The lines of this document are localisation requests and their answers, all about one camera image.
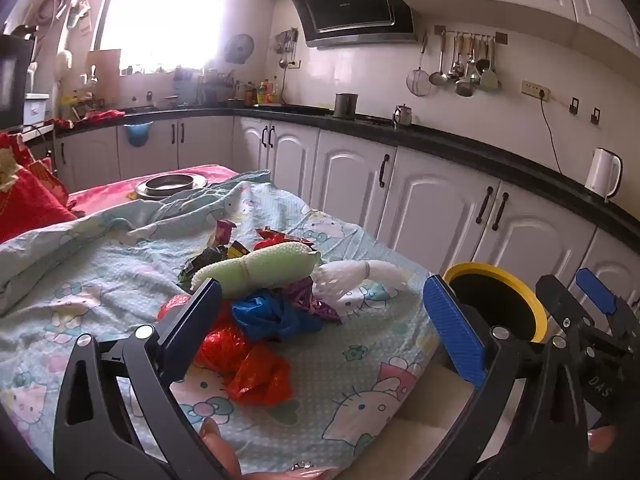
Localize purple foil wrapper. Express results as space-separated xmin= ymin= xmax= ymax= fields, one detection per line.
xmin=285 ymin=277 xmax=343 ymax=326

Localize red bed sheet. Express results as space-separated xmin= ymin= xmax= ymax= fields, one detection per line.
xmin=65 ymin=164 xmax=241 ymax=218

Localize white foam net sleeve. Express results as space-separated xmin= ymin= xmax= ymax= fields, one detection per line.
xmin=312 ymin=259 xmax=416 ymax=313

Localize black range hood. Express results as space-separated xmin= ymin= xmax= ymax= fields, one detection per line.
xmin=285 ymin=0 xmax=418 ymax=50

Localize hanging kitchen tools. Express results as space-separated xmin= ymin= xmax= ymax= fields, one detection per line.
xmin=275 ymin=29 xmax=299 ymax=68

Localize yellow rimmed bin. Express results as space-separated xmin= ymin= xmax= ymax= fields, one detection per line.
xmin=442 ymin=261 xmax=550 ymax=345

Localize dish rack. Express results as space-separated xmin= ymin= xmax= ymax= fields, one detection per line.
xmin=172 ymin=66 xmax=236 ymax=106

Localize white plastic box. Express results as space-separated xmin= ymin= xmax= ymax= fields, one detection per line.
xmin=22 ymin=92 xmax=51 ymax=126

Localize wall power socket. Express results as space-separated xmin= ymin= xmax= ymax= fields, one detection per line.
xmin=521 ymin=80 xmax=551 ymax=101

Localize black power cable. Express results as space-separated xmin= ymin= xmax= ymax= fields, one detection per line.
xmin=537 ymin=91 xmax=566 ymax=173

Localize blue hanging basin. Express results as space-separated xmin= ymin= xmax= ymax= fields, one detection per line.
xmin=122 ymin=121 xmax=153 ymax=148

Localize black kitchen countertop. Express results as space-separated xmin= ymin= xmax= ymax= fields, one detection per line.
xmin=50 ymin=102 xmax=640 ymax=253

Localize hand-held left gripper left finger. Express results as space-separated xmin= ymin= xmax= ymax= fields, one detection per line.
xmin=52 ymin=277 xmax=241 ymax=480

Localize large metal ladle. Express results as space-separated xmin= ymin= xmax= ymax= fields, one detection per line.
xmin=454 ymin=35 xmax=475 ymax=97

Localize person's right hand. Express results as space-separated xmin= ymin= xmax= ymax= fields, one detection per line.
xmin=587 ymin=425 xmax=621 ymax=454

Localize metal skimmer spoon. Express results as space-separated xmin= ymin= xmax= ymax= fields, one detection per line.
xmin=448 ymin=35 xmax=466 ymax=80

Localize kitchen window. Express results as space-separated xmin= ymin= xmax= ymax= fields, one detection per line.
xmin=92 ymin=0 xmax=236 ymax=76

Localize row of white cabinet doors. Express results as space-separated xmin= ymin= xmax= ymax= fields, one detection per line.
xmin=52 ymin=115 xmax=640 ymax=311

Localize red plastic bag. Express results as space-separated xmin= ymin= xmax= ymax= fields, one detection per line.
xmin=157 ymin=294 xmax=293 ymax=406

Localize small wall fan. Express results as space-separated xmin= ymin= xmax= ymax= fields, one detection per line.
xmin=223 ymin=34 xmax=255 ymax=65

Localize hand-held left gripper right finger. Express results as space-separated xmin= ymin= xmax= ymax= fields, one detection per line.
xmin=422 ymin=275 xmax=591 ymax=480

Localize round metal pan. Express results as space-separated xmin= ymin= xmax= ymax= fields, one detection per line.
xmin=134 ymin=173 xmax=208 ymax=200

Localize utensil wall rail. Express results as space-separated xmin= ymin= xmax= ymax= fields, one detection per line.
xmin=434 ymin=25 xmax=508 ymax=45

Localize red snack wrapper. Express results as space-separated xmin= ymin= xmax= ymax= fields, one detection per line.
xmin=209 ymin=219 xmax=237 ymax=248

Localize black appliance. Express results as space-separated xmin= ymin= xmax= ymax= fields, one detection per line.
xmin=0 ymin=35 xmax=36 ymax=131

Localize red foil wrapper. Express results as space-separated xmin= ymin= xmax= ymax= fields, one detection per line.
xmin=255 ymin=227 xmax=316 ymax=251

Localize red cushion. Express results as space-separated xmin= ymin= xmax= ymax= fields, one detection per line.
xmin=0 ymin=132 xmax=78 ymax=243

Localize red cloth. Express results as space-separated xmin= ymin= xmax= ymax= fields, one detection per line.
xmin=55 ymin=109 xmax=126 ymax=128

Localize table with patterned cloth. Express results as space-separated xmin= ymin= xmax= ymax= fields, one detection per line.
xmin=0 ymin=170 xmax=451 ymax=480

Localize pale green spatula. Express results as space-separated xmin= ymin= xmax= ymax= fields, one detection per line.
xmin=480 ymin=40 xmax=501 ymax=92

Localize cardboard sheet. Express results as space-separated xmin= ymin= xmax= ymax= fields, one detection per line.
xmin=86 ymin=49 xmax=122 ymax=106

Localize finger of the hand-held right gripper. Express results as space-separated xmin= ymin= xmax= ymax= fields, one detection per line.
xmin=575 ymin=269 xmax=640 ymax=343
xmin=535 ymin=274 xmax=587 ymax=341

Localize group of condiment bottles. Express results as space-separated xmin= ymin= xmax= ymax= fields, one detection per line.
xmin=235 ymin=76 xmax=282 ymax=107

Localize green foam net sleeve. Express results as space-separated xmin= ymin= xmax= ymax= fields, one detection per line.
xmin=190 ymin=241 xmax=322 ymax=298

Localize white electric kettle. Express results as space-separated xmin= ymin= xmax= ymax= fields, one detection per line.
xmin=584 ymin=147 xmax=623 ymax=203

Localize dark metal pot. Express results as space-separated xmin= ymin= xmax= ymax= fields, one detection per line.
xmin=334 ymin=92 xmax=357 ymax=120

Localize blue plastic bag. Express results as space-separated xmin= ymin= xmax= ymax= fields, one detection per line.
xmin=231 ymin=290 xmax=326 ymax=343

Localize dark snack wrapper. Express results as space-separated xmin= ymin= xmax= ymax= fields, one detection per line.
xmin=177 ymin=245 xmax=231 ymax=283

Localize person's left hand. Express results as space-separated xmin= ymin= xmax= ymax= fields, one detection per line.
xmin=199 ymin=417 xmax=346 ymax=480

